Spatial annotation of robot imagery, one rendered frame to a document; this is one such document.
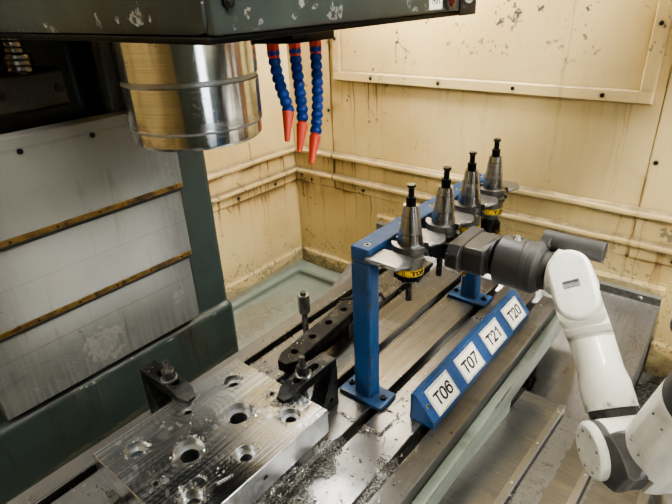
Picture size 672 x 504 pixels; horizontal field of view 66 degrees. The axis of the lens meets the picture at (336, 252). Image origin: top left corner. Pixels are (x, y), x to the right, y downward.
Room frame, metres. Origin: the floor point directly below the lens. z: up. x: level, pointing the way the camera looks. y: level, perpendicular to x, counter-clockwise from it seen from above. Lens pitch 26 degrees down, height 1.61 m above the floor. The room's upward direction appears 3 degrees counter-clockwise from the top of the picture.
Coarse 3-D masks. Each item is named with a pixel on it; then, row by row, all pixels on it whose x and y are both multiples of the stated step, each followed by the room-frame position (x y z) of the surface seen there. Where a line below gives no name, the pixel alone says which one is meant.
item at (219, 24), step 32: (0, 0) 0.65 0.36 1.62; (32, 0) 0.60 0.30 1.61; (64, 0) 0.56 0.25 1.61; (96, 0) 0.52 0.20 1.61; (128, 0) 0.48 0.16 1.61; (160, 0) 0.45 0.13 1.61; (192, 0) 0.43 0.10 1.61; (224, 0) 0.43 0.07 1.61; (256, 0) 0.46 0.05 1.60; (288, 0) 0.49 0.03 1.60; (320, 0) 0.52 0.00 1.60; (352, 0) 0.56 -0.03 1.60; (384, 0) 0.60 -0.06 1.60; (416, 0) 0.64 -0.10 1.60; (0, 32) 0.69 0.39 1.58; (32, 32) 0.62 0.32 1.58; (64, 32) 0.57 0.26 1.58; (96, 32) 0.53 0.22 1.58; (128, 32) 0.50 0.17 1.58; (160, 32) 0.46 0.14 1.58; (192, 32) 0.44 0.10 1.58; (224, 32) 0.43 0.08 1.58; (256, 32) 0.47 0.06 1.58; (288, 32) 0.49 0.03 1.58
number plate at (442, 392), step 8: (440, 376) 0.76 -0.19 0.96; (448, 376) 0.77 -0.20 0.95; (432, 384) 0.74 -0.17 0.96; (440, 384) 0.75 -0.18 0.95; (448, 384) 0.76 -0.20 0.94; (424, 392) 0.72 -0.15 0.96; (432, 392) 0.73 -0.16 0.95; (440, 392) 0.74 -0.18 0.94; (448, 392) 0.75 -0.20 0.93; (456, 392) 0.76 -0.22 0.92; (432, 400) 0.72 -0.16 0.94; (440, 400) 0.73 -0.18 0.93; (448, 400) 0.73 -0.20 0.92; (440, 408) 0.71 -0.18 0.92
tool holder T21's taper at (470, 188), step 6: (468, 174) 0.95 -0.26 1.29; (474, 174) 0.95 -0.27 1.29; (468, 180) 0.95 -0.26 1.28; (474, 180) 0.95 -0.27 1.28; (462, 186) 0.96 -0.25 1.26; (468, 186) 0.95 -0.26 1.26; (474, 186) 0.94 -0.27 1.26; (462, 192) 0.95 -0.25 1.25; (468, 192) 0.94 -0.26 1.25; (474, 192) 0.94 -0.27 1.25; (462, 198) 0.95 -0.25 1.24; (468, 198) 0.94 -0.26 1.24; (474, 198) 0.94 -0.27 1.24; (480, 198) 0.95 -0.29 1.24; (462, 204) 0.95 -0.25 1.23; (468, 204) 0.94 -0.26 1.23; (474, 204) 0.94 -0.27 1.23
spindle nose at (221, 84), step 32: (128, 64) 0.58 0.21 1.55; (160, 64) 0.57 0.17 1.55; (192, 64) 0.57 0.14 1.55; (224, 64) 0.59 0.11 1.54; (256, 64) 0.65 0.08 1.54; (128, 96) 0.59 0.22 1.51; (160, 96) 0.57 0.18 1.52; (192, 96) 0.57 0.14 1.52; (224, 96) 0.59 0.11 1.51; (256, 96) 0.63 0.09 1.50; (160, 128) 0.57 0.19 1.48; (192, 128) 0.57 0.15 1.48; (224, 128) 0.58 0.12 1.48; (256, 128) 0.63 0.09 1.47
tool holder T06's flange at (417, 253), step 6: (396, 240) 0.82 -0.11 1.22; (426, 240) 0.80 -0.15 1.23; (396, 246) 0.78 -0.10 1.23; (402, 246) 0.78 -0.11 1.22; (420, 246) 0.77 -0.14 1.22; (426, 246) 0.79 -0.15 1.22; (396, 252) 0.78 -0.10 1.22; (402, 252) 0.77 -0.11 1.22; (408, 252) 0.76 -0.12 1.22; (414, 252) 0.76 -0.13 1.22; (420, 252) 0.77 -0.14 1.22; (426, 252) 0.79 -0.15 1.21; (414, 258) 0.77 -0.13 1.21; (420, 258) 0.77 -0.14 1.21
